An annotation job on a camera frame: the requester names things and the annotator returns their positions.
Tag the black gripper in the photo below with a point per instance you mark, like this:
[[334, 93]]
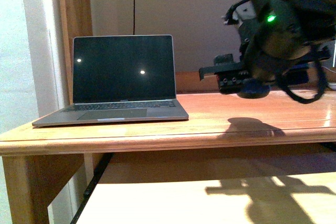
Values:
[[271, 71]]

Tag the dark blue computer mouse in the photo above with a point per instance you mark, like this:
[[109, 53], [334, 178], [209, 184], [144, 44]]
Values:
[[253, 89]]

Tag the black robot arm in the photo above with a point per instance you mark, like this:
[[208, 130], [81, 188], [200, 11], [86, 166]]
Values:
[[279, 45]]

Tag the grey laptop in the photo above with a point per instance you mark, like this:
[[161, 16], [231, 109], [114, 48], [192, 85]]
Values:
[[129, 78]]

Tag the wooden keyboard tray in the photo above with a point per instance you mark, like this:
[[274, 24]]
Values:
[[293, 189]]

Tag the wooden desk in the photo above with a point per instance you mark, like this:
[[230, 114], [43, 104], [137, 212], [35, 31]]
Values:
[[38, 162]]

